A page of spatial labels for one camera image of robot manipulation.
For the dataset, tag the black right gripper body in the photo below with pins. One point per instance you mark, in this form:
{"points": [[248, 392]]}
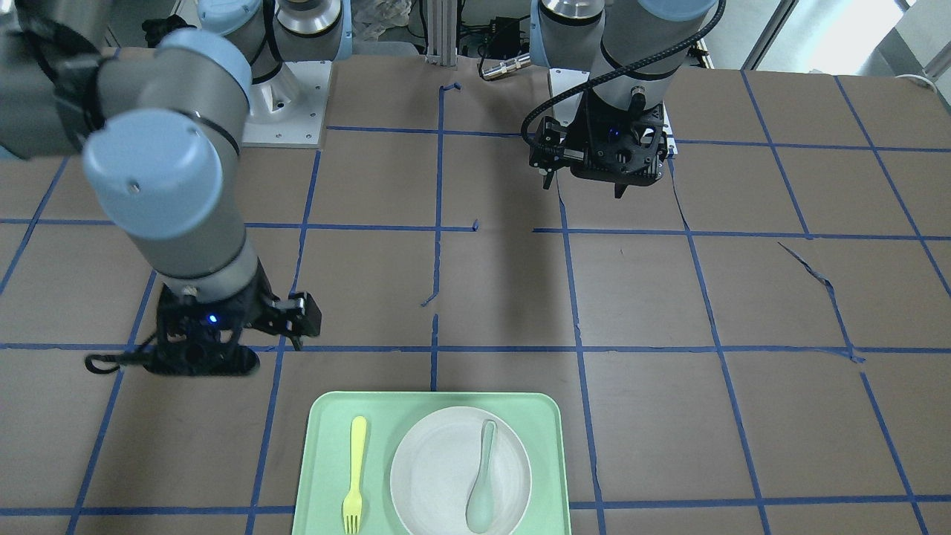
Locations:
{"points": [[261, 296]]}

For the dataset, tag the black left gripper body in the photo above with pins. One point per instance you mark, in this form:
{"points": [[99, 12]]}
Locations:
{"points": [[579, 132]]}

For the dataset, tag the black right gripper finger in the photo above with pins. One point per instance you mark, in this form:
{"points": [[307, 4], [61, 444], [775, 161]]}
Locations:
{"points": [[297, 341]]}

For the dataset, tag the yellow plastic fork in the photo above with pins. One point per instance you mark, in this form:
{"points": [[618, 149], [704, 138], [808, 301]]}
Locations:
{"points": [[352, 506]]}

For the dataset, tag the white round plate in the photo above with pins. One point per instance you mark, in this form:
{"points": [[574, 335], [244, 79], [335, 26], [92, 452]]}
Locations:
{"points": [[436, 462]]}

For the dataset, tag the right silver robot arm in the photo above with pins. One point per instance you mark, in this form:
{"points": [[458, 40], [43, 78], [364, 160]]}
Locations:
{"points": [[160, 141]]}

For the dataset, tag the mint green serving tray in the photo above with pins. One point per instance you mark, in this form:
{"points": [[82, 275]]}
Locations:
{"points": [[323, 481]]}

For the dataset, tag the pale green plastic spoon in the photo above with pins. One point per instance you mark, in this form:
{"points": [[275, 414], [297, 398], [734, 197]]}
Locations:
{"points": [[480, 508]]}

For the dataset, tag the aluminium frame post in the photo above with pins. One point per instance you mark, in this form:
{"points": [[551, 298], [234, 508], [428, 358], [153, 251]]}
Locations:
{"points": [[441, 23]]}

